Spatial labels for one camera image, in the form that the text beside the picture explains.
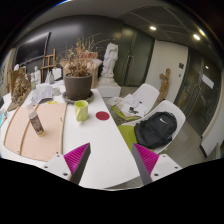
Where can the white pedestal block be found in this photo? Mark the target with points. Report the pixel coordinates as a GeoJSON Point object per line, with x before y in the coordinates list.
{"type": "Point", "coordinates": [108, 89]}

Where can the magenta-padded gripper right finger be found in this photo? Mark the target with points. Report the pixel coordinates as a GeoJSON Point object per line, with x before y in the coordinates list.
{"type": "Point", "coordinates": [163, 165]}

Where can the yellow-green mug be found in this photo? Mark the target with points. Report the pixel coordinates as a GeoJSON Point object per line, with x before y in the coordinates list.
{"type": "Point", "coordinates": [81, 109]}

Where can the flat round red coaster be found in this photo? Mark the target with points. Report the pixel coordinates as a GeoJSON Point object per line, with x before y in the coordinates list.
{"type": "Point", "coordinates": [102, 115]}

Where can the black backpack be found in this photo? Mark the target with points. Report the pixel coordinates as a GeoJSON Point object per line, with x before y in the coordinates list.
{"type": "Point", "coordinates": [155, 130]}

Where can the brown wooden figure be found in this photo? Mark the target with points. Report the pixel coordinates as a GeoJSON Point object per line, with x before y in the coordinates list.
{"type": "Point", "coordinates": [164, 85]}

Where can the small yellow strip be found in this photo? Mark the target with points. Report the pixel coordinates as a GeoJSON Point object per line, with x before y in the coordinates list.
{"type": "Point", "coordinates": [52, 102]}

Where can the small white bowl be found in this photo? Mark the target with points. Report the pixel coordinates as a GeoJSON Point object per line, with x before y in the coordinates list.
{"type": "Point", "coordinates": [56, 91]}

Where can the green seat cushion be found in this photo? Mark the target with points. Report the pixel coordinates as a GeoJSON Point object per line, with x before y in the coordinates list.
{"type": "Point", "coordinates": [128, 136]}
{"type": "Point", "coordinates": [117, 113]}

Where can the grey plant saucer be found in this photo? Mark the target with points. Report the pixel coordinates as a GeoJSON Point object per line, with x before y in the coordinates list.
{"type": "Point", "coordinates": [66, 98]}

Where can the dried plant in grey pot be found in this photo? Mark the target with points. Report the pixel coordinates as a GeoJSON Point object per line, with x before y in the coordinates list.
{"type": "Point", "coordinates": [78, 86]}

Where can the cardboard box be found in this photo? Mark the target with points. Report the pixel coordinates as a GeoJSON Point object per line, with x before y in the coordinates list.
{"type": "Point", "coordinates": [96, 71]}

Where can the small white figurine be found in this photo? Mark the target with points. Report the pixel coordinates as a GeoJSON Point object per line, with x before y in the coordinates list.
{"type": "Point", "coordinates": [37, 76]}

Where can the round ceiling spotlight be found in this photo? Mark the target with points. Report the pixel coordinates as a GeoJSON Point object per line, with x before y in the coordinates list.
{"type": "Point", "coordinates": [153, 28]}
{"type": "Point", "coordinates": [196, 36]}

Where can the white stone statue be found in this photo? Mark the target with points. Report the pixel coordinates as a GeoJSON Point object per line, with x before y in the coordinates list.
{"type": "Point", "coordinates": [110, 60]}

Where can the black wall screen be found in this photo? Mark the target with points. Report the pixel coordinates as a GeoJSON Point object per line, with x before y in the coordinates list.
{"type": "Point", "coordinates": [31, 50]}

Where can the beige wooden board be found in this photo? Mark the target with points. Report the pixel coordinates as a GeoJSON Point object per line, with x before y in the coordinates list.
{"type": "Point", "coordinates": [46, 140]}

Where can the white bottle green label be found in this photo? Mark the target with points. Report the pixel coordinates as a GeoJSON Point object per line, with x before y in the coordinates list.
{"type": "Point", "coordinates": [32, 83]}

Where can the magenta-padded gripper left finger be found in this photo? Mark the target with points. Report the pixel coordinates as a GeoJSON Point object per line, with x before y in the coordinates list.
{"type": "Point", "coordinates": [58, 165]}

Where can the stack of papers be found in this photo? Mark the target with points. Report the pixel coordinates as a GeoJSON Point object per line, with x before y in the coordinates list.
{"type": "Point", "coordinates": [131, 106]}

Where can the white shell chair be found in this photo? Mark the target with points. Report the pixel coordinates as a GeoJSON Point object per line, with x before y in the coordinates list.
{"type": "Point", "coordinates": [178, 115]}
{"type": "Point", "coordinates": [148, 93]}

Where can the wooden easel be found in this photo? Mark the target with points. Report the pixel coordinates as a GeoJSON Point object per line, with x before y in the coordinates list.
{"type": "Point", "coordinates": [49, 66]}

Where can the crumpled printed paper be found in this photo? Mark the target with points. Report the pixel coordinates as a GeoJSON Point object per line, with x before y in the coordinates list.
{"type": "Point", "coordinates": [41, 93]}

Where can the clear plastic drink bottle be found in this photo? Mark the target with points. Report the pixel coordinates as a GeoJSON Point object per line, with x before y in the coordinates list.
{"type": "Point", "coordinates": [36, 122]}

